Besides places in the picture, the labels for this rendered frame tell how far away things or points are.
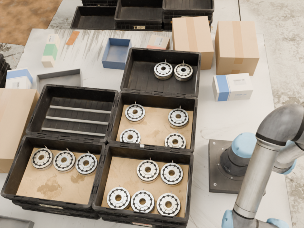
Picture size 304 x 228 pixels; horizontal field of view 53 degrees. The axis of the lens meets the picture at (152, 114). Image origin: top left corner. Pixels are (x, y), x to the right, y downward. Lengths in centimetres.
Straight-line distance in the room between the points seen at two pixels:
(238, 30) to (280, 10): 165
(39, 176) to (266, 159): 102
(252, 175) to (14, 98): 124
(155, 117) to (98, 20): 160
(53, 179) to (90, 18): 185
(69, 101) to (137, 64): 44
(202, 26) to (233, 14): 149
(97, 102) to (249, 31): 99
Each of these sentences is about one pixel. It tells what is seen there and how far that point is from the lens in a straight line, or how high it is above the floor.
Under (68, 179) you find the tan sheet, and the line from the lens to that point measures 149.
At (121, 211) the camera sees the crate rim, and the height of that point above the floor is 93.
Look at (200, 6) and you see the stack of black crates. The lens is 269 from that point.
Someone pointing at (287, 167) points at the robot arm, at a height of 96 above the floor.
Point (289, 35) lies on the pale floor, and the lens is 333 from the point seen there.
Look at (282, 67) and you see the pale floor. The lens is 302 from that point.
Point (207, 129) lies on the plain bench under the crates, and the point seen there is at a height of 70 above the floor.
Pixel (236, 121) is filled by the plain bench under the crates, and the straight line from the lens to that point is 174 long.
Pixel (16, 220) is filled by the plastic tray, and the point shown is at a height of 70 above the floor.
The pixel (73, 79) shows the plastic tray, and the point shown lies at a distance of 195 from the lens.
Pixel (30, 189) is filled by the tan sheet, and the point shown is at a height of 83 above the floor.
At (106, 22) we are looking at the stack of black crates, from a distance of 292.
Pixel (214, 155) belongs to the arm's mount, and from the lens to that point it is 156.
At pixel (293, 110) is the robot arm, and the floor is 138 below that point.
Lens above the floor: 217
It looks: 58 degrees down
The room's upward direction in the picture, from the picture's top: 5 degrees counter-clockwise
